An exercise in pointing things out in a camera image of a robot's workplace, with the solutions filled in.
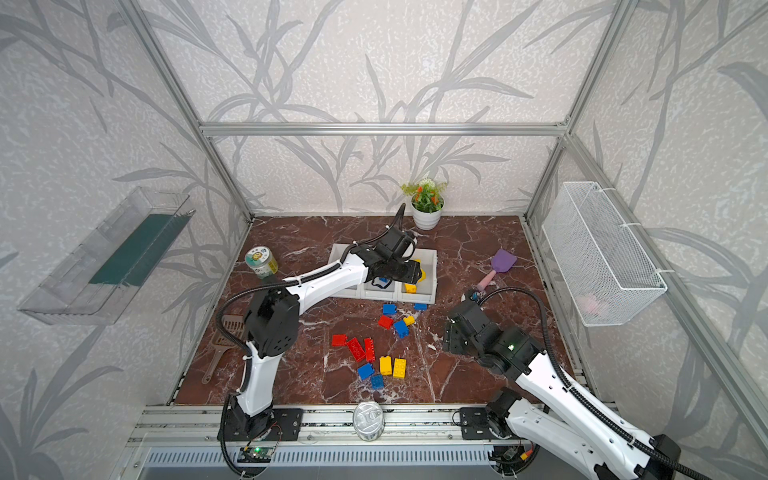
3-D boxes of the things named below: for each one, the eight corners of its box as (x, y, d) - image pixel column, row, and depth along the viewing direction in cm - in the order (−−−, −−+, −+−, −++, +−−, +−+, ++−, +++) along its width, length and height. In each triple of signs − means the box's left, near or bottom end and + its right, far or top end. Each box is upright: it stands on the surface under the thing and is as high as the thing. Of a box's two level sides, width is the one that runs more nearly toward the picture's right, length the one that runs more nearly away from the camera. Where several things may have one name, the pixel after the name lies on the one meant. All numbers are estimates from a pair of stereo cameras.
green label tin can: (251, 279, 104) (241, 264, 97) (258, 261, 109) (248, 246, 102) (274, 279, 104) (265, 264, 97) (280, 261, 109) (272, 246, 102)
